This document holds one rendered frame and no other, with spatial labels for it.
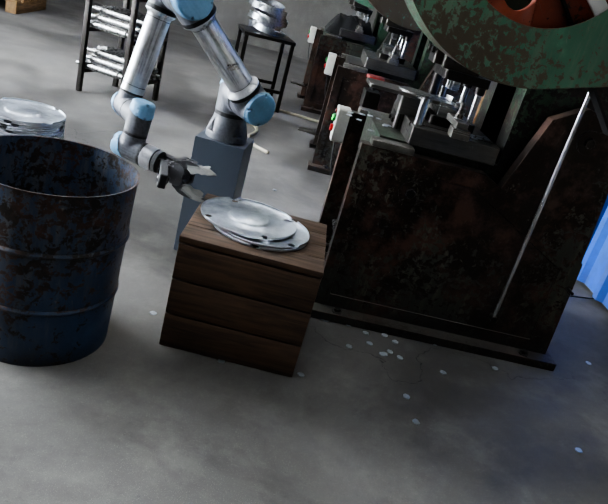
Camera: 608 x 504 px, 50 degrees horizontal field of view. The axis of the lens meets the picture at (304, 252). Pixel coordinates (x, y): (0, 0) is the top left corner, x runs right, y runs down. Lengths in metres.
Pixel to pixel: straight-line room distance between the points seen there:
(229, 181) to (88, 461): 1.17
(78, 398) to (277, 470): 0.51
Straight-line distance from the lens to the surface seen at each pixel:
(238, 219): 1.89
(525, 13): 2.00
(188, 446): 1.62
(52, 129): 2.53
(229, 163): 2.34
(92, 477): 1.52
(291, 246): 1.82
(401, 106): 2.31
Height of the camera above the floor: 1.07
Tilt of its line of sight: 23 degrees down
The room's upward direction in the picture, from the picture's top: 16 degrees clockwise
